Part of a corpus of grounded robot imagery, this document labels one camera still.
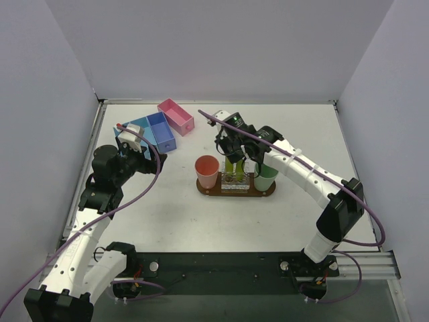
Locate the clear textured plastic box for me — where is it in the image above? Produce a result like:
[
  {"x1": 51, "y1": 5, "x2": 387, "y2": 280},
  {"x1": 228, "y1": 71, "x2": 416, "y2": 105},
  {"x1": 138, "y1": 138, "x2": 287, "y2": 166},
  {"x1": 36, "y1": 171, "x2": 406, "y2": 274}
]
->
[{"x1": 221, "y1": 161, "x2": 251, "y2": 194}]

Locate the yellow green toothpaste tube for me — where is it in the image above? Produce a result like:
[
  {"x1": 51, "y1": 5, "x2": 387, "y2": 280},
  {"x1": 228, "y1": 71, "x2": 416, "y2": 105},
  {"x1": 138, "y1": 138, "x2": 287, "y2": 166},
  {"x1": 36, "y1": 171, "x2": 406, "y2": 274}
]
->
[
  {"x1": 235, "y1": 160, "x2": 245, "y2": 181},
  {"x1": 224, "y1": 158, "x2": 234, "y2": 177}
]

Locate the pink drawer box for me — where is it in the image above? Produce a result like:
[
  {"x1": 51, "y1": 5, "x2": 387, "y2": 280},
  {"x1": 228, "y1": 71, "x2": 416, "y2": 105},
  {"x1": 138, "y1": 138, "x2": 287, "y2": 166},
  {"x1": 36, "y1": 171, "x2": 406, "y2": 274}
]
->
[{"x1": 157, "y1": 99, "x2": 194, "y2": 136}]

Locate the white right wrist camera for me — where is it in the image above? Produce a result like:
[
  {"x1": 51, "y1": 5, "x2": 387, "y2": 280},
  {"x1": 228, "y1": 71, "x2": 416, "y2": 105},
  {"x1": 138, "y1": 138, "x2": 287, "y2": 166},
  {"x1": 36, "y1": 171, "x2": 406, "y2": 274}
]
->
[{"x1": 207, "y1": 110, "x2": 231, "y2": 131}]

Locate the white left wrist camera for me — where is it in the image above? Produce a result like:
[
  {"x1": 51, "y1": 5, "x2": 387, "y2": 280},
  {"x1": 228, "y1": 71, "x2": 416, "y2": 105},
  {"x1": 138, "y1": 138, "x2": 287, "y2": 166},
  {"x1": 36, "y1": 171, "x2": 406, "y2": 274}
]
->
[{"x1": 117, "y1": 123, "x2": 144, "y2": 152}]

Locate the oval wooden tray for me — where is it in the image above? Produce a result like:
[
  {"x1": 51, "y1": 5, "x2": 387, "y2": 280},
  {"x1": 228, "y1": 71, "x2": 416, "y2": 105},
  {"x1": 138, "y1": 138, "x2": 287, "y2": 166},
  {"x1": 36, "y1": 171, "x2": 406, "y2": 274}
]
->
[{"x1": 196, "y1": 172, "x2": 276, "y2": 197}]

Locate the aluminium frame rail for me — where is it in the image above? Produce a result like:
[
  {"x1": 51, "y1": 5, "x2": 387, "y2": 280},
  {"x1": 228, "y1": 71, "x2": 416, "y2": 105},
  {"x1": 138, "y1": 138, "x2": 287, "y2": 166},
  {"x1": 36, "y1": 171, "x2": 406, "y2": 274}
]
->
[{"x1": 335, "y1": 252, "x2": 402, "y2": 280}]

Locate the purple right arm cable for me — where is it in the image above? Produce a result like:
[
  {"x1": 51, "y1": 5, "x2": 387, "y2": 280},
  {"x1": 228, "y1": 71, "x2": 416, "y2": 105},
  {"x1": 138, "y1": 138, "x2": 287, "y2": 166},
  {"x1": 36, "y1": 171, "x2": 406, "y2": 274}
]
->
[{"x1": 198, "y1": 109, "x2": 386, "y2": 305}]

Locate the green plastic cup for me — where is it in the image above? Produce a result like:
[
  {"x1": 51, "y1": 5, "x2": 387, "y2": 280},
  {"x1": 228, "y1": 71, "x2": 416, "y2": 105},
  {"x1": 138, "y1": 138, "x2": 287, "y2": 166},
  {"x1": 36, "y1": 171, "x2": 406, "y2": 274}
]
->
[{"x1": 253, "y1": 164, "x2": 278, "y2": 192}]

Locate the blue compartment organizer box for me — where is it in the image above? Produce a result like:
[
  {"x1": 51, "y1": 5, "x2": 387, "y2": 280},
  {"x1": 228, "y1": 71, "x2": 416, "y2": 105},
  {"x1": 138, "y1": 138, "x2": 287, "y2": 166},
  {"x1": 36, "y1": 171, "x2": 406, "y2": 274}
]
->
[{"x1": 123, "y1": 112, "x2": 177, "y2": 154}]

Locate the pink plastic cup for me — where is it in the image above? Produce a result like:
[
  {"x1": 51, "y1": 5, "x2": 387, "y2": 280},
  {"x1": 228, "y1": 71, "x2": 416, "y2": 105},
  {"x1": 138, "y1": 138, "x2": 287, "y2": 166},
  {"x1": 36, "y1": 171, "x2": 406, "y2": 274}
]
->
[{"x1": 194, "y1": 155, "x2": 220, "y2": 189}]

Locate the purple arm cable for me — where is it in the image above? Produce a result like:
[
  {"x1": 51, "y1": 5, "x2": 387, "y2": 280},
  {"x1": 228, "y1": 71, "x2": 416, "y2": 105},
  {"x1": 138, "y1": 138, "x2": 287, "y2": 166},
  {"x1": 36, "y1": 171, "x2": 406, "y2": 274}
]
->
[
  {"x1": 198, "y1": 109, "x2": 386, "y2": 305},
  {"x1": 0, "y1": 124, "x2": 167, "y2": 315}
]

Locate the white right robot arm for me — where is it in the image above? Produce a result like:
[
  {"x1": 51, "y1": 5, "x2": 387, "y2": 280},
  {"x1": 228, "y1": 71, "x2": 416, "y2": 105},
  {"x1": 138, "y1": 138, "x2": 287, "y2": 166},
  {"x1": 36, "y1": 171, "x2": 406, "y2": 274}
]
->
[{"x1": 215, "y1": 125, "x2": 364, "y2": 264}]

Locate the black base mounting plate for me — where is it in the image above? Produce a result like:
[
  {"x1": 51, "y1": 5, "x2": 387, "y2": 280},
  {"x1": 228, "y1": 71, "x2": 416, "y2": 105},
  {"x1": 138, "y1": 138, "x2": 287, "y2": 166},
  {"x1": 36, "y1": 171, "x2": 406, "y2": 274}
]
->
[{"x1": 110, "y1": 252, "x2": 339, "y2": 300}]

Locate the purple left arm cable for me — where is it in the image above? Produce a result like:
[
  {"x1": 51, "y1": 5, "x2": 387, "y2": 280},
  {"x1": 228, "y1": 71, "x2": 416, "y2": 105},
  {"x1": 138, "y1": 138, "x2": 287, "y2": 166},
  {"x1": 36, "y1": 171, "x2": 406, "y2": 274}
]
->
[{"x1": 0, "y1": 124, "x2": 167, "y2": 315}]

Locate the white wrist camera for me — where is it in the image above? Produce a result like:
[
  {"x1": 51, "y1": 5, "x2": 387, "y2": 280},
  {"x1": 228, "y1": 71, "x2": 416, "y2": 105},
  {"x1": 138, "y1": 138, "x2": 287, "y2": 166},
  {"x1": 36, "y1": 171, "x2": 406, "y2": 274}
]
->
[
  {"x1": 117, "y1": 123, "x2": 144, "y2": 152},
  {"x1": 207, "y1": 110, "x2": 231, "y2": 131}
]

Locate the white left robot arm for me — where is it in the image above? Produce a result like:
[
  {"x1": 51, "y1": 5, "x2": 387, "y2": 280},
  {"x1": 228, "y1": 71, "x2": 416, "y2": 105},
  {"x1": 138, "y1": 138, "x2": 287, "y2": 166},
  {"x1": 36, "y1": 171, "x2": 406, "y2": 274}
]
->
[{"x1": 23, "y1": 143, "x2": 167, "y2": 321}]

